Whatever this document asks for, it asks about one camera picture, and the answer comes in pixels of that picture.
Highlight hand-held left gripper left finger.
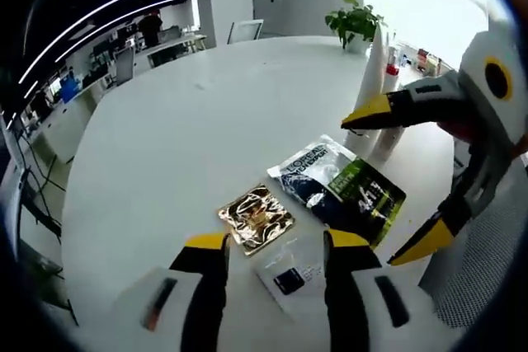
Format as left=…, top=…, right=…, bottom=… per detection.
left=111, top=232, right=231, bottom=352

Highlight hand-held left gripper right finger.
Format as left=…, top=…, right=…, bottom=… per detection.
left=323, top=228, right=439, bottom=352

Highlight white skincare bottle red collar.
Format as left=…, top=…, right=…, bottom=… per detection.
left=382, top=34, right=404, bottom=96

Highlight frosted skincare bottle clear cap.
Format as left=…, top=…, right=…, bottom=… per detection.
left=375, top=128, right=408, bottom=162

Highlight white skincare tube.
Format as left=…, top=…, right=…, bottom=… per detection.
left=344, top=24, right=392, bottom=156

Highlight clear skincare sachet blue square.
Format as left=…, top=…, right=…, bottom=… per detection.
left=252, top=236, right=332, bottom=322

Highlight black green skincare sachet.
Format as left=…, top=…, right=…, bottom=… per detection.
left=266, top=134, right=408, bottom=251

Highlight gold skincare sachet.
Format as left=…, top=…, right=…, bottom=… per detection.
left=216, top=183, right=298, bottom=257

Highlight person's right hand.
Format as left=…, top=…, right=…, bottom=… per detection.
left=510, top=133, right=528, bottom=162

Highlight colourful boxes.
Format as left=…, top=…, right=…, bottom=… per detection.
left=416, top=49, right=445, bottom=77

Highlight potted green plant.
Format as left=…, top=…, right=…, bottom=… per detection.
left=324, top=0, right=389, bottom=54

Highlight white mesh chair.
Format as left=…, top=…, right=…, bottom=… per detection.
left=227, top=18, right=265, bottom=45

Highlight white standing desk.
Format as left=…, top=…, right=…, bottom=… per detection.
left=0, top=153, right=40, bottom=254

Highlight long white counter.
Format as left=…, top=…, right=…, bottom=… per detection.
left=28, top=33, right=208, bottom=166

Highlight blue bin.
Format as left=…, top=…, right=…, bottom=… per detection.
left=60, top=77, right=80, bottom=102

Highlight linear ceiling light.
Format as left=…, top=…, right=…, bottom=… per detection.
left=18, top=0, right=197, bottom=86
left=53, top=0, right=189, bottom=65

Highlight black cable bundle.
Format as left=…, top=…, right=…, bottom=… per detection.
left=12, top=133, right=65, bottom=246

